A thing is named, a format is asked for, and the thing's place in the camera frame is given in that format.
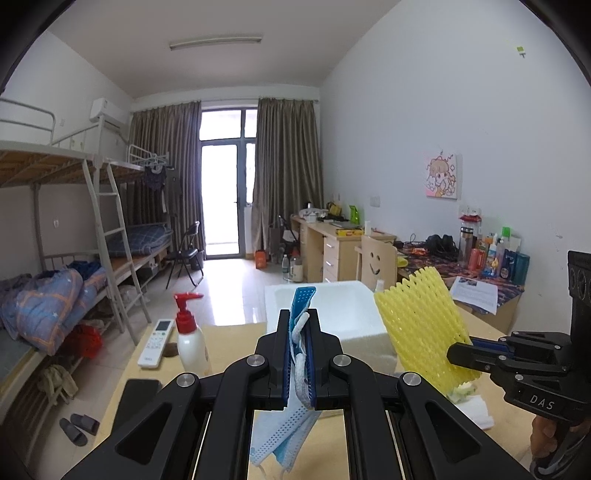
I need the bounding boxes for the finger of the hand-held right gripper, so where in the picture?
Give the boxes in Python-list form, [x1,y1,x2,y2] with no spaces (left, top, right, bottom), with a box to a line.
[470,336,513,355]
[446,340,509,383]

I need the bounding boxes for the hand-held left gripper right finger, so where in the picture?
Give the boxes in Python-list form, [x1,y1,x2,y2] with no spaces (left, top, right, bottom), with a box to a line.
[307,309,532,480]

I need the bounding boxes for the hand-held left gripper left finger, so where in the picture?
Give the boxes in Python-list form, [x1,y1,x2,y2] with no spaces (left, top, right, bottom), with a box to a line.
[62,286,317,480]

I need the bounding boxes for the yellow foam net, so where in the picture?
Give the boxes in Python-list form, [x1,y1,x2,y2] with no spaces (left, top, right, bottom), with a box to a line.
[373,268,481,397]

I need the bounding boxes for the white foam box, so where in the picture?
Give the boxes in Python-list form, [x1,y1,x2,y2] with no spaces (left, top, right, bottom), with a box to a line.
[264,280,400,374]

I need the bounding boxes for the blue face mask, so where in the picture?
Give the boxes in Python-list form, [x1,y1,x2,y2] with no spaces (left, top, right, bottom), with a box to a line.
[249,311,320,474]

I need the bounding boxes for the person's right hand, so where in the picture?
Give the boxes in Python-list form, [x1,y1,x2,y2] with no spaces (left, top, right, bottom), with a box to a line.
[530,414,566,467]

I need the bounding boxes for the white tissue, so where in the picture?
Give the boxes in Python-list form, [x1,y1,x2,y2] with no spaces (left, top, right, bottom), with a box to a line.
[455,394,495,430]

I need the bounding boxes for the white paper sheet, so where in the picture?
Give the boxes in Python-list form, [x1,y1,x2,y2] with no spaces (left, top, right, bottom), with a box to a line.
[449,276,499,315]

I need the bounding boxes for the group of toiletry bottles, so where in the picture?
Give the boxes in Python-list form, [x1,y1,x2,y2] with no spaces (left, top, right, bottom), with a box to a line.
[457,208,532,284]

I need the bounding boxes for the desk with patterned cloth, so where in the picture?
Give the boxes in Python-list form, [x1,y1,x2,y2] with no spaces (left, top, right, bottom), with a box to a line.
[394,240,526,333]

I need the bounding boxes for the white lotion bottle red pump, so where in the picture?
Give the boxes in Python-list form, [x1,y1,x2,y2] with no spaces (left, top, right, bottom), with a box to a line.
[173,292,213,377]

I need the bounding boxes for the black headphones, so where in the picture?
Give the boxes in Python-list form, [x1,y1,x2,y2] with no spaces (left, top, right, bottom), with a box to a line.
[424,234,460,254]

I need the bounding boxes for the wooden chair with smiley face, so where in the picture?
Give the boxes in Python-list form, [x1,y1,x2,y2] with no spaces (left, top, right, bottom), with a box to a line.
[355,234,399,291]

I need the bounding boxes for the wooden desk with drawers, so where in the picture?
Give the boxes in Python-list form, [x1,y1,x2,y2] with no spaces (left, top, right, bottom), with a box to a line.
[290,213,397,283]

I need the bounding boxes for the white remote control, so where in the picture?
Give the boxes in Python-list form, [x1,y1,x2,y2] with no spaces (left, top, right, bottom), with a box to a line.
[137,318,175,370]

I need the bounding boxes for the black folding chair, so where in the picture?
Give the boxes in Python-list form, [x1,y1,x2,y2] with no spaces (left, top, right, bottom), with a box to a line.
[165,220,205,289]

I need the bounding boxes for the blue plaid bedding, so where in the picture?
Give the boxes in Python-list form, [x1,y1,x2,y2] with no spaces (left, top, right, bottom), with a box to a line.
[104,223,172,257]

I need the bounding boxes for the glass balcony door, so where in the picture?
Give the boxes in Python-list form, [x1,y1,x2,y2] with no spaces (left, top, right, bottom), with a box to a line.
[199,107,259,259]

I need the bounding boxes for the brown curtain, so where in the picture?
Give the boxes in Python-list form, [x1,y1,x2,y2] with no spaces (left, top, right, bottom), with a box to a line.
[126,100,204,266]
[252,97,324,252]

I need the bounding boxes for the grey slipper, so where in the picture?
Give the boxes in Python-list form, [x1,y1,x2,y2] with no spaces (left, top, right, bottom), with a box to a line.
[69,413,101,437]
[59,418,88,447]

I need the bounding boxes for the white metal bed ladder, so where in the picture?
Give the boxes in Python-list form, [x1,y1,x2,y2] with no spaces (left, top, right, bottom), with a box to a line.
[82,159,152,346]

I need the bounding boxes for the beige cloth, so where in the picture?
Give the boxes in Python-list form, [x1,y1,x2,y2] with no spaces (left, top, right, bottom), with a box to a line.
[37,364,79,407]

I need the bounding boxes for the dark hanging clothes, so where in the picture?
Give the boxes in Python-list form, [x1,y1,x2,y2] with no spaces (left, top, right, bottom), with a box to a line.
[141,164,168,192]

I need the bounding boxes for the blue and orange quilt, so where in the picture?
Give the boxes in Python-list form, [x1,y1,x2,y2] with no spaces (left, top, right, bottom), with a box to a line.
[0,267,109,356]

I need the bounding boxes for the metal bunk bed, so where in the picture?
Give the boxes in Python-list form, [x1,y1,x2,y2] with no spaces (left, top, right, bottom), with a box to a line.
[0,98,153,435]
[99,122,175,289]

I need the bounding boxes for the white air conditioner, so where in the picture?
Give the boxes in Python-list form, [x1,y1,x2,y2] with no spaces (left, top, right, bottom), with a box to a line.
[89,98,124,126]

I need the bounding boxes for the ceiling tube light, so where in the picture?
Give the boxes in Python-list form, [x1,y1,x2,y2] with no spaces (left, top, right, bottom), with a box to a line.
[168,33,263,51]

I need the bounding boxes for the pink cartoon wall poster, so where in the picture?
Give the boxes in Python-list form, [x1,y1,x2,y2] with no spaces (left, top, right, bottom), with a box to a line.
[425,152,463,201]

